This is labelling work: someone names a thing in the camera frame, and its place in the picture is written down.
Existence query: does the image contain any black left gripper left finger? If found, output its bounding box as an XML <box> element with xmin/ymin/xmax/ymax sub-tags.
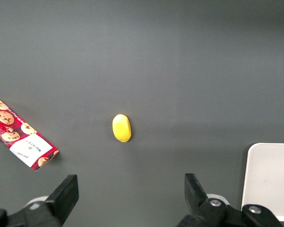
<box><xmin>0</xmin><ymin>174</ymin><xmax>80</xmax><ymax>227</ymax></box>

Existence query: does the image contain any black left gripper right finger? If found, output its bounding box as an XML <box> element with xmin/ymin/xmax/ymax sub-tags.
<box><xmin>177</xmin><ymin>173</ymin><xmax>284</xmax><ymax>227</ymax></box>

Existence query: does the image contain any yellow lemon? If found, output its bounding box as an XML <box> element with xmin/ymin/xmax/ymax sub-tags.
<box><xmin>112</xmin><ymin>113</ymin><xmax>132</xmax><ymax>143</ymax></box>

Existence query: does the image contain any dark grey table mat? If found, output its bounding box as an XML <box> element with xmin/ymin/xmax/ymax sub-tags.
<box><xmin>0</xmin><ymin>0</ymin><xmax>284</xmax><ymax>227</ymax></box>

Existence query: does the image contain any red tartan cookie box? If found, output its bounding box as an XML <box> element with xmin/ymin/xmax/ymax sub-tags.
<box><xmin>0</xmin><ymin>99</ymin><xmax>60</xmax><ymax>172</ymax></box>

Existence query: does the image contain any white rectangular tray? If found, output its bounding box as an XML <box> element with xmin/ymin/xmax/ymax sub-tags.
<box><xmin>240</xmin><ymin>142</ymin><xmax>284</xmax><ymax>223</ymax></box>

